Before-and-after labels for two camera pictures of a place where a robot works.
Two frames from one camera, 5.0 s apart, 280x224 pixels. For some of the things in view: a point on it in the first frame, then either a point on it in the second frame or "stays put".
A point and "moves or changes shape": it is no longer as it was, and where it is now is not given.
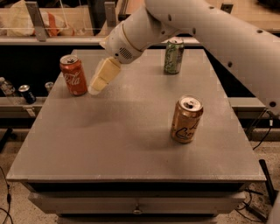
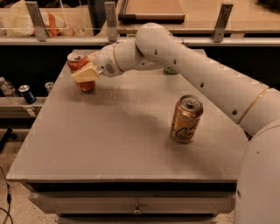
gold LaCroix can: x=186 y=115 stays put
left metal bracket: x=38 y=21 stays put
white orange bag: x=16 y=21 stays put
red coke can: x=73 y=70 moves or changes shape
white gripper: x=119 y=43 to x=105 y=62
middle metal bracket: x=111 y=17 stays put
